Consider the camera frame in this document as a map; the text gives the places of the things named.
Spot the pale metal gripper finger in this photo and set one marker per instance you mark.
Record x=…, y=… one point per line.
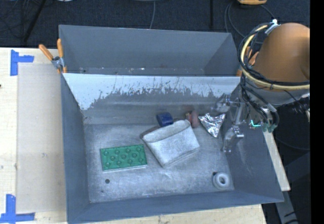
x=231, y=139
x=226, y=104

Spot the crumpled silver foil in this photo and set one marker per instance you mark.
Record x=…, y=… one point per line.
x=212, y=122

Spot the red and pink toy food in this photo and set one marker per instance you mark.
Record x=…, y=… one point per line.
x=194, y=118

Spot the white folded cloth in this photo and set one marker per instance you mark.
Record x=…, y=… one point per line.
x=172, y=144

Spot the dark blue small block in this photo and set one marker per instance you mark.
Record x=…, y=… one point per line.
x=164, y=119

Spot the grey metal bin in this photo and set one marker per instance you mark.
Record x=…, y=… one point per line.
x=157, y=182

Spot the dark green flat block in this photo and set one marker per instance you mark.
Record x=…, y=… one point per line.
x=123, y=157

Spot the pale wood flat board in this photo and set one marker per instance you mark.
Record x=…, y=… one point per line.
x=39, y=129

